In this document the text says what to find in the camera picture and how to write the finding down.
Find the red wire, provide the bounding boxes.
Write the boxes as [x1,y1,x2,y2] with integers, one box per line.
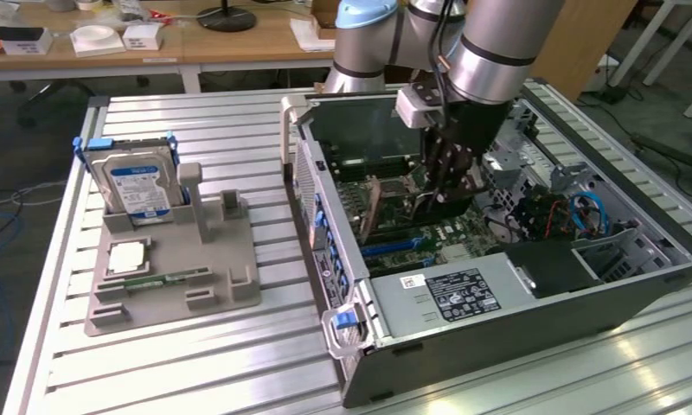
[542,201,558,238]

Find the blue plastic disk caddy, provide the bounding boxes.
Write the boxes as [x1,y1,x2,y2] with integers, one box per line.
[72,131,182,217]

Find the black Nvidia graphics card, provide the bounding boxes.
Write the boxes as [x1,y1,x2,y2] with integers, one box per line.
[356,176,480,246]

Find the white paper stack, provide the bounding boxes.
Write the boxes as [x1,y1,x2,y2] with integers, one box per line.
[291,16,338,53]

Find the blue expansion slot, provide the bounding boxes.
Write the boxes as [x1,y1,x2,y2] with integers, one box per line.
[360,236,432,257]

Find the black power supply label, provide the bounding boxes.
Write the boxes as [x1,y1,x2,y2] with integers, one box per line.
[423,267,502,324]

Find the silver CPU chip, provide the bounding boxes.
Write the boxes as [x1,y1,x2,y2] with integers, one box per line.
[107,244,150,274]

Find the blue floor cable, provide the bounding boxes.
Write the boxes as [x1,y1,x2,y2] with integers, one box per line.
[0,189,25,373]

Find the black open PC case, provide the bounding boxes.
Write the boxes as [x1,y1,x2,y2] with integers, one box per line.
[279,79,692,410]

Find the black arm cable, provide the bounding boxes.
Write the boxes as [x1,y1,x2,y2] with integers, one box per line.
[428,0,460,131]

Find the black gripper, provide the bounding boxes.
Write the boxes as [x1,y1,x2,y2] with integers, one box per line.
[432,99,513,159]

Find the wooden cabinet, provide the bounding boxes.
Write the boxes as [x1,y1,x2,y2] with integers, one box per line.
[527,0,641,104]

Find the brown cardboard box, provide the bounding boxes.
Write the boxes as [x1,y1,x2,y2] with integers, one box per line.
[311,0,347,29]

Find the CPU socket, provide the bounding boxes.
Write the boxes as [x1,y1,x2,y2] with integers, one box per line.
[378,175,420,198]

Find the small white labelled box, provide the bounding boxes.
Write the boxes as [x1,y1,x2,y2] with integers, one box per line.
[122,23,167,51]

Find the black round lamp base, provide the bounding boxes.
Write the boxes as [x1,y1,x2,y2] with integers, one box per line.
[198,0,259,33]

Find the grey printed parts rack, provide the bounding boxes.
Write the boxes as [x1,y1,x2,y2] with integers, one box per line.
[83,162,264,338]

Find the silver drive cage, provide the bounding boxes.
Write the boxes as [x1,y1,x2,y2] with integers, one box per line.
[483,98,562,195]

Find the grey power supply unit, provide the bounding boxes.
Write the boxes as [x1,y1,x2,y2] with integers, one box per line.
[360,252,542,341]

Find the white table frame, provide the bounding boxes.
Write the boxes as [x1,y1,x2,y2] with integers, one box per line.
[609,0,692,118]

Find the black office chair base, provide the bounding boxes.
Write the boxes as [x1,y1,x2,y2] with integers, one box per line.
[16,77,98,129]

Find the wooden desk white frame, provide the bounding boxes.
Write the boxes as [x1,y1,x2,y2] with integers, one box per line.
[0,0,339,94]

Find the blue wire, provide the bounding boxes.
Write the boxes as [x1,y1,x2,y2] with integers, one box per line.
[569,191,613,238]

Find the white box black lid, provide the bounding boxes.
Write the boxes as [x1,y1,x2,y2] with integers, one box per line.
[0,26,56,56]

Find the white floor cable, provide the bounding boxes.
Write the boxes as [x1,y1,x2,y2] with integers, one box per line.
[0,181,64,208]

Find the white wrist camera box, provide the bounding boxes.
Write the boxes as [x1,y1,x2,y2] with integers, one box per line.
[395,83,447,130]

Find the silver disk bay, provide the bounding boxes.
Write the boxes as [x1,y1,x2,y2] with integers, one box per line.
[569,227,678,283]

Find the black plastic air duct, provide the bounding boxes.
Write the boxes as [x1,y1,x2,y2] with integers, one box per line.
[505,239,607,300]

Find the white round holder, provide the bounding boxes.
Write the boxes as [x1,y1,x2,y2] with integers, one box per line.
[70,24,128,59]

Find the hard disk blue label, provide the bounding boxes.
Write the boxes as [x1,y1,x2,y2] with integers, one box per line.
[90,146,182,227]

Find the green motherboard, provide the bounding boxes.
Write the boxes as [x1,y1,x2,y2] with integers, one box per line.
[322,146,513,278]

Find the green RAM stick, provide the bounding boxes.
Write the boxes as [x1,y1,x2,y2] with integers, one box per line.
[124,267,202,290]

